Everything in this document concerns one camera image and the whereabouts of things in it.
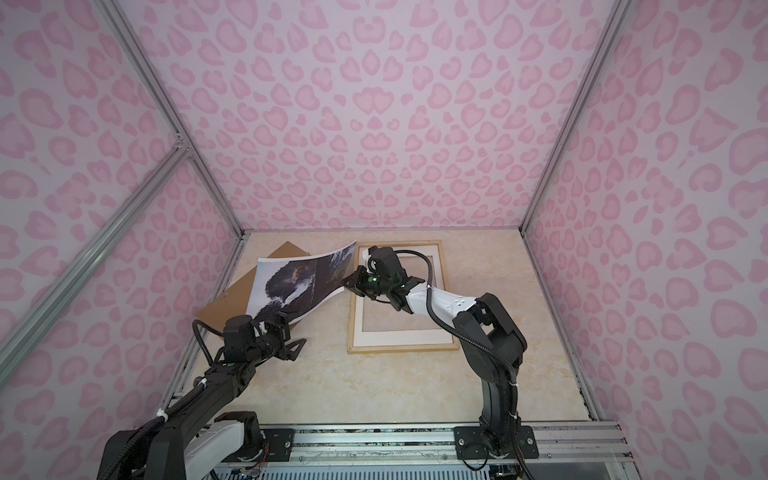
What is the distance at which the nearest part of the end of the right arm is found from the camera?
695 millimetres

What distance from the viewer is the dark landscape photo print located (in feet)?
3.27

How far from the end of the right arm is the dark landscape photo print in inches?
6.2
